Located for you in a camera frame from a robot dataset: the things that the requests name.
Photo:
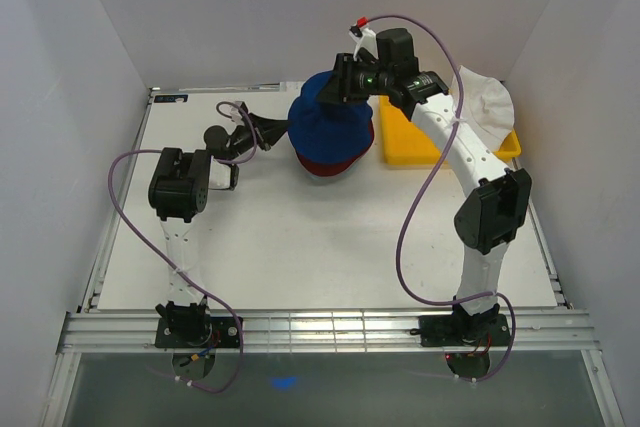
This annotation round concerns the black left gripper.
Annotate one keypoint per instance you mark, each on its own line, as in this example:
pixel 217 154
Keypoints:
pixel 268 131

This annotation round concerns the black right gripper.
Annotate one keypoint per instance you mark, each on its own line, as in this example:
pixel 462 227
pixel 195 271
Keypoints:
pixel 338 88

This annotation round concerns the blue bucket hat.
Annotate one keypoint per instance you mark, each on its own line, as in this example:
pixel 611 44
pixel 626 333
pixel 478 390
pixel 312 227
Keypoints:
pixel 327 133

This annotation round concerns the maroon bucket hat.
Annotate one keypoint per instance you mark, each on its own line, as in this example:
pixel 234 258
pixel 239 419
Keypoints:
pixel 329 170

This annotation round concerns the white bucket hat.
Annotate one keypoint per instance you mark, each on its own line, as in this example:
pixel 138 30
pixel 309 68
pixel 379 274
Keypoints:
pixel 487 108

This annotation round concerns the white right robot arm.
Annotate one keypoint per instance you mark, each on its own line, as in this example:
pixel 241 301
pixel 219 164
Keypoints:
pixel 496 196

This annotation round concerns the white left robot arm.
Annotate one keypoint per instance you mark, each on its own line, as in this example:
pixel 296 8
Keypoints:
pixel 180 186

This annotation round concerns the yellow plastic tray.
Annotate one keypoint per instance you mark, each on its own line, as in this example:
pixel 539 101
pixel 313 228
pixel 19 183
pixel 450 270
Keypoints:
pixel 407 143

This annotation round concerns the blue label sticker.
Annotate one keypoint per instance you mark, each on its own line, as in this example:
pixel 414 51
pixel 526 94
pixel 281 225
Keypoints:
pixel 171 98

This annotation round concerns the aluminium frame rail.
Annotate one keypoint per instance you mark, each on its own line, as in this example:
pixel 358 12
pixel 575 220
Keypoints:
pixel 355 331

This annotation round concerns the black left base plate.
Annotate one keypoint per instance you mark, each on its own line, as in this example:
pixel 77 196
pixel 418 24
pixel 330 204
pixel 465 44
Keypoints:
pixel 216 332

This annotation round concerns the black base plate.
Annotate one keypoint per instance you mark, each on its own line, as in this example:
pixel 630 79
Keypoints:
pixel 447 331
pixel 216 332

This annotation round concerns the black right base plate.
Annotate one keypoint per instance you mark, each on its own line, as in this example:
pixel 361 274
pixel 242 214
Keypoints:
pixel 447 331

